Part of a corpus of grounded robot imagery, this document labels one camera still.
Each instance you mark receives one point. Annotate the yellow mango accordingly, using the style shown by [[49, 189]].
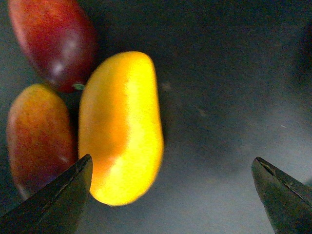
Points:
[[119, 126]]

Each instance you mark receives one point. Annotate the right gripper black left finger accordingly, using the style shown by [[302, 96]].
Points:
[[56, 208]]

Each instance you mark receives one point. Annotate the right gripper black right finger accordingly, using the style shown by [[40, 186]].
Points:
[[287, 202]]

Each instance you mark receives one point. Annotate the red orange mango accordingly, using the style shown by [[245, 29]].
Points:
[[40, 138]]

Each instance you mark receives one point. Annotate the dark red mango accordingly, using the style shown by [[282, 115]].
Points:
[[57, 38]]

